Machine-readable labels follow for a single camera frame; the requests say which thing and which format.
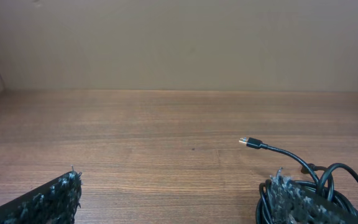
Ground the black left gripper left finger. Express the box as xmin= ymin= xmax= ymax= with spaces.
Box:
xmin=0 ymin=170 xmax=82 ymax=224

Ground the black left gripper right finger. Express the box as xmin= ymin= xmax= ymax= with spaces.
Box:
xmin=267 ymin=169 xmax=358 ymax=224

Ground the thick black USB cable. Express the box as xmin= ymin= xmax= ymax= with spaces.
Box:
xmin=238 ymin=136 xmax=358 ymax=224

